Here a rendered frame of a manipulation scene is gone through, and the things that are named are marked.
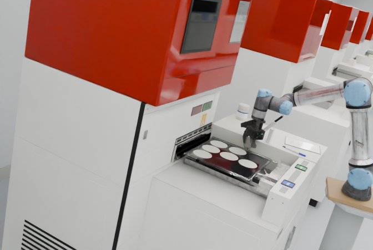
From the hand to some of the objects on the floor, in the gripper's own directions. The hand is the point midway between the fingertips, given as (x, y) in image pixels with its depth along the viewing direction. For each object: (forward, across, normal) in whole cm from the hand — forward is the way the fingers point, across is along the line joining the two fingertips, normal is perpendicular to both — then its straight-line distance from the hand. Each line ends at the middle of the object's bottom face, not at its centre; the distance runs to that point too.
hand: (246, 148), depth 245 cm
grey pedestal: (+91, +55, -48) cm, 117 cm away
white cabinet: (+92, -3, -11) cm, 92 cm away
